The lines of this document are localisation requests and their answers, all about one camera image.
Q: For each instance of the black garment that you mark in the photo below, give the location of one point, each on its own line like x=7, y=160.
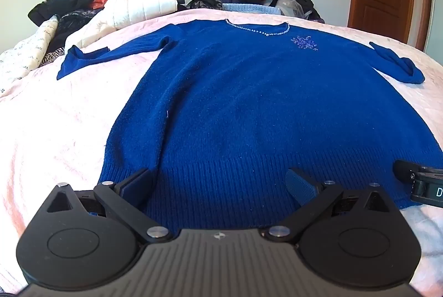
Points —
x=304, y=2

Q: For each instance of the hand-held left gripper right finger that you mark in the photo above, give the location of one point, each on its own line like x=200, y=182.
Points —
x=299, y=184

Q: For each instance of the clear plastic bag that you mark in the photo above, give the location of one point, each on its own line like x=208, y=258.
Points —
x=289, y=6

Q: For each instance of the white printed quilt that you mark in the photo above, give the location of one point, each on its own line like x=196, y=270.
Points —
x=24, y=54

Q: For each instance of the dark floral cloth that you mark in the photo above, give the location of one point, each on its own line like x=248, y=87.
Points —
x=74, y=21

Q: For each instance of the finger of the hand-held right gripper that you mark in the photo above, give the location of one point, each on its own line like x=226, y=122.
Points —
x=403, y=170

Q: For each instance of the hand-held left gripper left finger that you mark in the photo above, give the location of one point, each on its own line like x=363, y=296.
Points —
x=136, y=188

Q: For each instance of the pink bed sheet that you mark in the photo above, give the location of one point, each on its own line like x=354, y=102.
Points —
x=52, y=127

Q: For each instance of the white puffer jacket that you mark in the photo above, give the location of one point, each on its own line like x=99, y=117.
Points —
x=138, y=2

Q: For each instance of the blue knit sweater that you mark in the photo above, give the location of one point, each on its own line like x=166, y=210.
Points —
x=242, y=103

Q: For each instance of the zebra striped cloth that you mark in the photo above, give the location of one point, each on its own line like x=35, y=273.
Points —
x=52, y=56

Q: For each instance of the black and white patterned cloth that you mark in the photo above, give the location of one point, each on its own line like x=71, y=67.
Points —
x=204, y=1

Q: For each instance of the light blue fluffy cloth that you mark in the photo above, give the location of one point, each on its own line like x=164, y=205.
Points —
x=249, y=9

